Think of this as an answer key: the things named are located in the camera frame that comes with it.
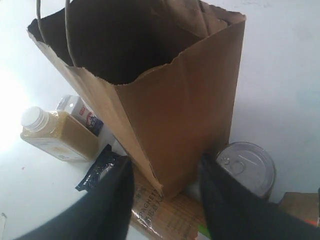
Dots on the spaghetti package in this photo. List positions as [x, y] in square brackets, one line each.
[180, 218]

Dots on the millet bottle with white cap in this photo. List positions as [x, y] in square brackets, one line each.
[59, 134]

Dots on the kraft pouch with orange label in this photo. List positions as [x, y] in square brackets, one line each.
[304, 206]

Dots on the white carton with blue print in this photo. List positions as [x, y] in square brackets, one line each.
[75, 106]

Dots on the brown paper shopping bag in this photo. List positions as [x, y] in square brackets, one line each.
[161, 74]

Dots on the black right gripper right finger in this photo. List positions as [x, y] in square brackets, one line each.
[232, 212]

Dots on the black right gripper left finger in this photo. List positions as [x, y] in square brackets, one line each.
[104, 213]

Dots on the dark barley tea can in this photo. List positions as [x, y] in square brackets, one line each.
[250, 165]

